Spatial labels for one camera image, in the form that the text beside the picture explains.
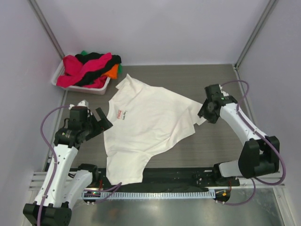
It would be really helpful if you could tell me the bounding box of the pink t-shirt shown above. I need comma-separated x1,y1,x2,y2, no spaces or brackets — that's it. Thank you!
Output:
57,53,112,88

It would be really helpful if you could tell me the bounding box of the white coca-cola t-shirt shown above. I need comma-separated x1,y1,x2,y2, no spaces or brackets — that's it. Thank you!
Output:
104,74,205,185

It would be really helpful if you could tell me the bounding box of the black t-shirt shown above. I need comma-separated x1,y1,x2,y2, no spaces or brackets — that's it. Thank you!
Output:
74,52,122,89

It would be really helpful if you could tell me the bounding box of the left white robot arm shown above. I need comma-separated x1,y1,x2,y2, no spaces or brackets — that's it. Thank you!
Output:
23,101,113,226

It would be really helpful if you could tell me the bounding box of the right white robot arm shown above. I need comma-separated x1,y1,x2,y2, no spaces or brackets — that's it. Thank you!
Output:
198,84,280,186

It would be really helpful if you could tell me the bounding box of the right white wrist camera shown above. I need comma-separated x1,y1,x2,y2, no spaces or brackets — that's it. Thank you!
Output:
219,85,230,97

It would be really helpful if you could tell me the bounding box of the orange t-shirt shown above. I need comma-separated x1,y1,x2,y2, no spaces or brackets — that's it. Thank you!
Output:
102,64,119,80

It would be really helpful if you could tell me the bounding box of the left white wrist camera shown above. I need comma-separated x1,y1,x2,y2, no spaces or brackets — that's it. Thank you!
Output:
68,100,88,110

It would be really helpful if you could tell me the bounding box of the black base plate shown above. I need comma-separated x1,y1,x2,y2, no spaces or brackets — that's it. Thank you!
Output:
68,167,240,193

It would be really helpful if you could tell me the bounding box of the white slotted cable duct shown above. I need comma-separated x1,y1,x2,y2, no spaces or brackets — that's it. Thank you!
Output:
81,189,215,200

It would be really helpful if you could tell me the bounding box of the green t-shirt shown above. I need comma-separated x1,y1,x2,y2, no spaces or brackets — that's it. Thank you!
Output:
80,50,123,73

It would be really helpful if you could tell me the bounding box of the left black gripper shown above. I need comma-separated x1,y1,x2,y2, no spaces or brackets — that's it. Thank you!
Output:
81,108,112,141

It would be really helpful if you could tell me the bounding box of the aluminium frame rail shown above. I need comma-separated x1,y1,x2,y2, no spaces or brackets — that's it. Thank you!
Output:
29,168,285,191

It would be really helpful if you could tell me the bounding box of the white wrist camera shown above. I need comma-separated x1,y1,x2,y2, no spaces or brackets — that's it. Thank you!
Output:
219,85,230,97
68,100,88,110

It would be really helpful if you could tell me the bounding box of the white plastic laundry basket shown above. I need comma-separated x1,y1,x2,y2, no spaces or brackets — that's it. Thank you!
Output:
51,61,111,95

